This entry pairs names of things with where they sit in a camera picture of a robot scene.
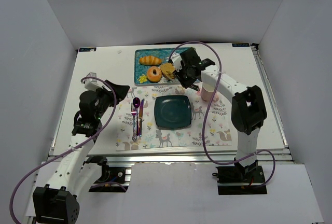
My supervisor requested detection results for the orange sugared donut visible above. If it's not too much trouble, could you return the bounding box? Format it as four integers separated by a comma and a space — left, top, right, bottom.
146, 66, 162, 83

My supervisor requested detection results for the floral animal print placemat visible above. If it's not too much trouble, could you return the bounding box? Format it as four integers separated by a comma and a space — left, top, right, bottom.
116, 85, 232, 151

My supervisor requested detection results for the iridescent purple fork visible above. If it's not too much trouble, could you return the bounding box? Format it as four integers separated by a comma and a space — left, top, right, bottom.
131, 103, 137, 142

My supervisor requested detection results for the pink mug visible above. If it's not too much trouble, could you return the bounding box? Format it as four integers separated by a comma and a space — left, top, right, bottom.
201, 83, 219, 103

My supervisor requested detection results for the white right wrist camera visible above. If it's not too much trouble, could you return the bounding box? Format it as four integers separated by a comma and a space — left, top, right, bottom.
169, 53, 182, 72

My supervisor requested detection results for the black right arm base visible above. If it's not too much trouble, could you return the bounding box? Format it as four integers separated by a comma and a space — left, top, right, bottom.
212, 160, 268, 195

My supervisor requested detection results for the golden croissant bread roll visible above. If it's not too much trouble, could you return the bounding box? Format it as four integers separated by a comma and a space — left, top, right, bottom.
139, 55, 162, 66

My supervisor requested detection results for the brown bread slice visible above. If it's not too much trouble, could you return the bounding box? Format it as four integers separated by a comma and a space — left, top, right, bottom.
161, 69, 176, 80
159, 63, 175, 71

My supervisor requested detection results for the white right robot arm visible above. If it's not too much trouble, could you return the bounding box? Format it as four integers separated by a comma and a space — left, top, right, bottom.
169, 48, 267, 180

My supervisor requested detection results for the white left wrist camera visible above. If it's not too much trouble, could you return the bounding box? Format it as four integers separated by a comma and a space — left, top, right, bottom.
83, 72, 105, 91

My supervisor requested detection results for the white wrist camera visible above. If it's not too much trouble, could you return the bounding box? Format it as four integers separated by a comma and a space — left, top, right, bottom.
169, 53, 182, 72
83, 72, 105, 91

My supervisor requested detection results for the dark teal square plate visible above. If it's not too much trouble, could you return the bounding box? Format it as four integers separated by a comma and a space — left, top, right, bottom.
154, 95, 192, 130

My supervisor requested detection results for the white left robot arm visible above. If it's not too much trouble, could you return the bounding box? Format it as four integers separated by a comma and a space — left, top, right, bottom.
33, 76, 130, 223

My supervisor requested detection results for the iridescent purple spoon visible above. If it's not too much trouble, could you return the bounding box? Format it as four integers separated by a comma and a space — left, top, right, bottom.
132, 97, 141, 136

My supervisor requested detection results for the teal floral serving tray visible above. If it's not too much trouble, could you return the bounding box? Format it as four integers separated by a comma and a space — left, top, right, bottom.
134, 48, 179, 86

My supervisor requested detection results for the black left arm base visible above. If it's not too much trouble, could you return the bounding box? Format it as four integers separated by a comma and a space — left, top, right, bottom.
83, 156, 128, 193

